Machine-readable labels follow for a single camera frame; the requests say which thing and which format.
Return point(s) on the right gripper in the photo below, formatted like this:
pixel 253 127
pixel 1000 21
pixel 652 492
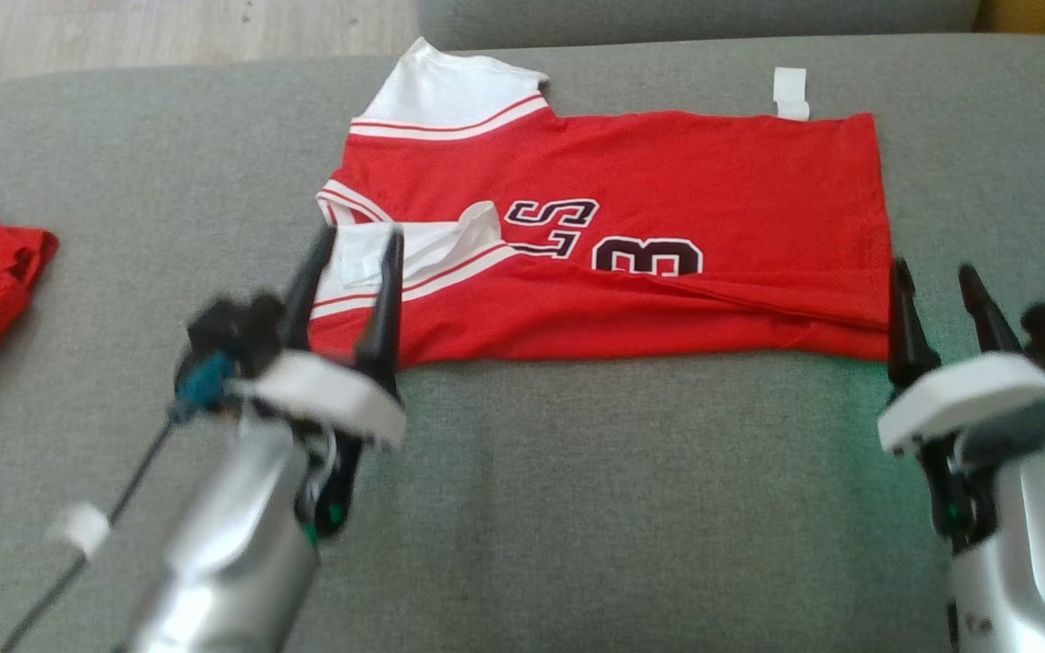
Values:
pixel 967 394

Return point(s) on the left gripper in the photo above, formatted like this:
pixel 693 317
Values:
pixel 332 390

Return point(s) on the red white number jersey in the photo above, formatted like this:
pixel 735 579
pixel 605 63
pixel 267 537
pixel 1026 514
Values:
pixel 668 163

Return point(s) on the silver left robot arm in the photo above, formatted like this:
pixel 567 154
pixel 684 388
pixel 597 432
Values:
pixel 232 544

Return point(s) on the large grey sofa seat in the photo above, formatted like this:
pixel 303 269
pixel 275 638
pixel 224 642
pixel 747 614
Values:
pixel 622 508

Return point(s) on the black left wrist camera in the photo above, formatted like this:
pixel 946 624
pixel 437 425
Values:
pixel 232 331

